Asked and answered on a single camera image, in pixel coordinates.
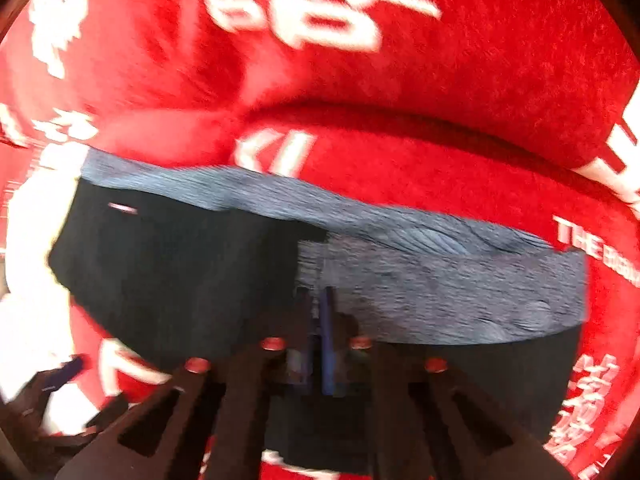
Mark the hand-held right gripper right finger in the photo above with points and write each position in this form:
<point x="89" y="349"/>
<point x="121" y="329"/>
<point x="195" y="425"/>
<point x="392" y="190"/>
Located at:
<point x="327" y="340"/>

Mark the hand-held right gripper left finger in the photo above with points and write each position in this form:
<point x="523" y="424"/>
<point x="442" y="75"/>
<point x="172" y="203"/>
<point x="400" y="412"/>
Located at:
<point x="240" y="395"/>

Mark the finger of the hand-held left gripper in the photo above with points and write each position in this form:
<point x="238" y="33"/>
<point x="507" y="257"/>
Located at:
<point x="107" y="412"/>
<point x="62" y="372"/>

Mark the black pants with blue trim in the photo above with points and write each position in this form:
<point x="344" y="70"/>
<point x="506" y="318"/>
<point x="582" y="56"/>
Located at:
<point x="190" y="270"/>

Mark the red printed blanket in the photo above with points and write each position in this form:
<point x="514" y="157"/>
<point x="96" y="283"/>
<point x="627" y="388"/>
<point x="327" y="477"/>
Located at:
<point x="450" y="85"/>

